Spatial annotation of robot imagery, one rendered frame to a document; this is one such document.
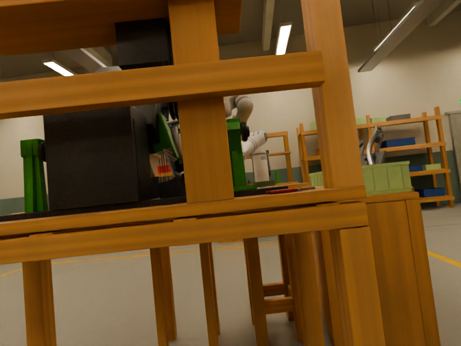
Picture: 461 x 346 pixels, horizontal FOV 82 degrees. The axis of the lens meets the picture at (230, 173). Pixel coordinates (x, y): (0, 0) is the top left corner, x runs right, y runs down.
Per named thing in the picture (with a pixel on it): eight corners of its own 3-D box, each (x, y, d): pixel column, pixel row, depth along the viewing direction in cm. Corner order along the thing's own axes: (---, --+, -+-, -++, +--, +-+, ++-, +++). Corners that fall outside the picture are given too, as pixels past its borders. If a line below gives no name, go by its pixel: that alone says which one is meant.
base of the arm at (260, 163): (253, 182, 175) (250, 156, 176) (266, 181, 176) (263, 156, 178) (257, 182, 166) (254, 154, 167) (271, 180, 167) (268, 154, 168)
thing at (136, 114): (79, 206, 107) (73, 123, 109) (154, 199, 107) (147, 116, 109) (48, 211, 88) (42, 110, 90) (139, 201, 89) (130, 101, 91)
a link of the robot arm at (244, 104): (256, 101, 110) (250, 128, 120) (249, 90, 115) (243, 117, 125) (241, 102, 108) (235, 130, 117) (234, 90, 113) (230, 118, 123)
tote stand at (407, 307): (316, 294, 210) (303, 195, 215) (386, 292, 202) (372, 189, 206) (334, 346, 143) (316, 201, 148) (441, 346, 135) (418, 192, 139)
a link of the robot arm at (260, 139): (256, 153, 152) (242, 155, 157) (269, 141, 175) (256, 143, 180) (253, 137, 150) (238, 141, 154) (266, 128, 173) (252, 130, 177)
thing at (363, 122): (456, 207, 561) (440, 104, 573) (311, 220, 586) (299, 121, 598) (438, 205, 615) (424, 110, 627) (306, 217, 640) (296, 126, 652)
